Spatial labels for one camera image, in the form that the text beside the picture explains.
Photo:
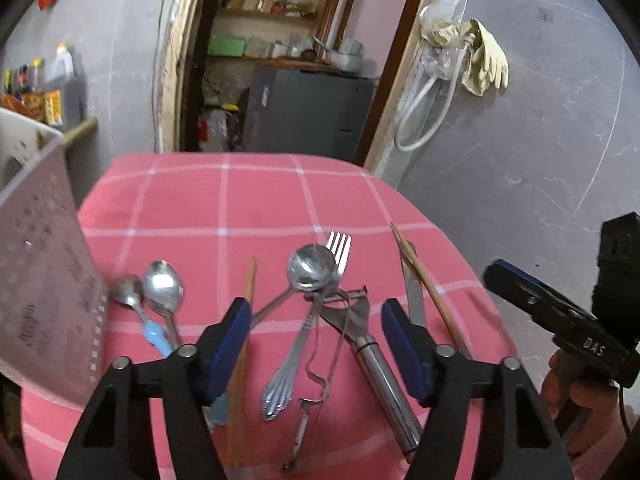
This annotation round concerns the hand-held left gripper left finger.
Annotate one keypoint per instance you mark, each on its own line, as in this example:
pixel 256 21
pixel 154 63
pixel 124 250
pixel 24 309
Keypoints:
pixel 227 345

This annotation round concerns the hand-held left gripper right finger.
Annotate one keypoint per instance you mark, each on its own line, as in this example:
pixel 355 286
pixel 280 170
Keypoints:
pixel 400 345

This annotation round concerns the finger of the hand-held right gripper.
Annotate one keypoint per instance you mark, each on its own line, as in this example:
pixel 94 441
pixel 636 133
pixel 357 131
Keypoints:
pixel 525 295

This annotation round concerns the metal table knife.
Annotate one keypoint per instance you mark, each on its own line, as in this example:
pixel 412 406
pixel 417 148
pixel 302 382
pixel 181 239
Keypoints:
pixel 415 295

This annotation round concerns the metal fork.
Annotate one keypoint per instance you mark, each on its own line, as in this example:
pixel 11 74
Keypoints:
pixel 285 375

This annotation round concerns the brown wooden chopstick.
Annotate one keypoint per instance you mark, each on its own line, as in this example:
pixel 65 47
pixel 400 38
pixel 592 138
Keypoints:
pixel 430 285

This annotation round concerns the light wooden chopstick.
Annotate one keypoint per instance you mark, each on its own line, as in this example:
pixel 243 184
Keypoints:
pixel 250 280

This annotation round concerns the oval metal spoon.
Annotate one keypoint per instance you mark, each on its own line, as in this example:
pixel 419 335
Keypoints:
pixel 162 287

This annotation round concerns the thin metal tongs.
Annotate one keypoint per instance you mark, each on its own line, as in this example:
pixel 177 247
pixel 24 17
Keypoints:
pixel 303 425

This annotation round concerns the round metal soup spoon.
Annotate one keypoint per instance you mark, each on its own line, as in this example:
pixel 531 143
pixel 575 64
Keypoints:
pixel 311 267

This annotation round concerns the white perforated plastic basket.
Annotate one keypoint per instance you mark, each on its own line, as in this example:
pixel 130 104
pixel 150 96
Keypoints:
pixel 45 285

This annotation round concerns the person's right hand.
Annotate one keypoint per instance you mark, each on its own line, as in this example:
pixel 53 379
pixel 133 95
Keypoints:
pixel 595 405

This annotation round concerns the pink checked tablecloth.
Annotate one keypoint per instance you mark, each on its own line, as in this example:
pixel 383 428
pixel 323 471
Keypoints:
pixel 200 200

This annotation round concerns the white plastic bag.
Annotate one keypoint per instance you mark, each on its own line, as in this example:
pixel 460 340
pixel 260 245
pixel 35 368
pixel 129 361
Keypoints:
pixel 220 125

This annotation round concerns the cream rubber gloves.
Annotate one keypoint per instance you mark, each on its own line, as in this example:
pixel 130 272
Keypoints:
pixel 487 60

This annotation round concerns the grey cabinet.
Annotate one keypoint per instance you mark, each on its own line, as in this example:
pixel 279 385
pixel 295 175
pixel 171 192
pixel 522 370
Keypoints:
pixel 310 110

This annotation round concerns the metal pot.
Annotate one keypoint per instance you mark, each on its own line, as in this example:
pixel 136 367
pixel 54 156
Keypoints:
pixel 345 60

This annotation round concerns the clear plastic bag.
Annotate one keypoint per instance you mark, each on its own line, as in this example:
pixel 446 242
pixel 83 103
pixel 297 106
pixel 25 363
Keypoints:
pixel 440 15

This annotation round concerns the green box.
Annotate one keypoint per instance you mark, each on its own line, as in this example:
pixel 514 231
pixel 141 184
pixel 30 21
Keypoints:
pixel 225 46

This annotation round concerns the orange snack packet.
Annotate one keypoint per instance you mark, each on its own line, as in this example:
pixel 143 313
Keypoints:
pixel 27 105

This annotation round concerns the large cooking oil bottle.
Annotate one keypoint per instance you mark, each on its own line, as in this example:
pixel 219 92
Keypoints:
pixel 62 67

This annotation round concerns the wooden pantry shelf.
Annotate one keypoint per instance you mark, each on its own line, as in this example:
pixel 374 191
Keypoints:
pixel 260 14

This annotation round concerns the row of sauce bottles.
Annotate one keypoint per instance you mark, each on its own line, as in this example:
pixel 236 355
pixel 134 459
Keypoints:
pixel 36 72

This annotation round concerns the glass jar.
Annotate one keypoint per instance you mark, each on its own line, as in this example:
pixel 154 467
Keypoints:
pixel 265 2

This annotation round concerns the wooden door frame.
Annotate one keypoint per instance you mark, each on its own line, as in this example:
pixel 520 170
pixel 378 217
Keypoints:
pixel 390 85

